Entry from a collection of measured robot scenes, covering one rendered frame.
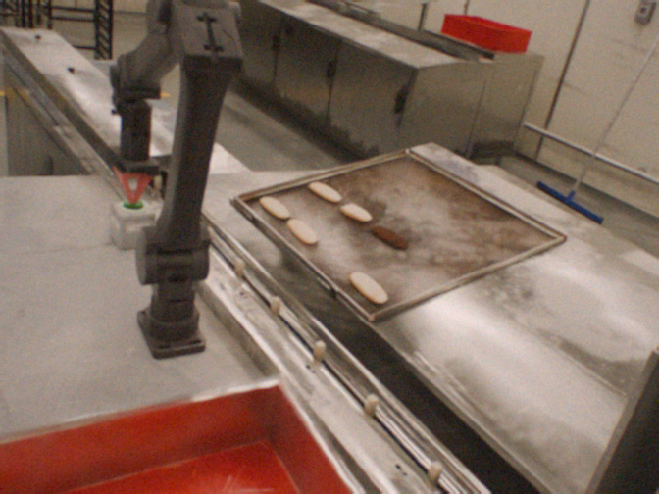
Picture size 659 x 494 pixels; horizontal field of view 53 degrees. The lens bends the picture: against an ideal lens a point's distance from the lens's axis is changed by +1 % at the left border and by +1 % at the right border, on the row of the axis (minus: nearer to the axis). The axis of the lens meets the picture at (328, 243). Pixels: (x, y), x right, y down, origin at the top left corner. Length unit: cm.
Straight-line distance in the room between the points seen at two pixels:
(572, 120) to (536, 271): 393
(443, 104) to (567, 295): 290
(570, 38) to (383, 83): 169
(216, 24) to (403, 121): 309
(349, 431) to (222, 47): 53
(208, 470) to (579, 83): 457
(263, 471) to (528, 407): 39
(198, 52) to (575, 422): 71
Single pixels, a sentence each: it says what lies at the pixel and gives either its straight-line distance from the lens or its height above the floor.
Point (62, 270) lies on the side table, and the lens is 131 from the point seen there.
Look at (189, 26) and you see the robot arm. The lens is 87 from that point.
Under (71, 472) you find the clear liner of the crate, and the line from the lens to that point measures 87.
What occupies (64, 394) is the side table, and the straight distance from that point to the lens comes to 102.
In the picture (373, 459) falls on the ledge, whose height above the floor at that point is 86.
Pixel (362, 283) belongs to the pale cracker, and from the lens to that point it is 118.
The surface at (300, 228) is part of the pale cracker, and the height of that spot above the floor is 91.
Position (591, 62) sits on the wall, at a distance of 514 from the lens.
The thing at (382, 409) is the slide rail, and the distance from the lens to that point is 100.
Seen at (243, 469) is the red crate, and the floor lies 82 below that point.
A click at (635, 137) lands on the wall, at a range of 494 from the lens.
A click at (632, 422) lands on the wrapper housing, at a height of 125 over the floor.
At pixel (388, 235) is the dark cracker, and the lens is 133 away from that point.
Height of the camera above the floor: 148
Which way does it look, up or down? 26 degrees down
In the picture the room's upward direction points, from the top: 11 degrees clockwise
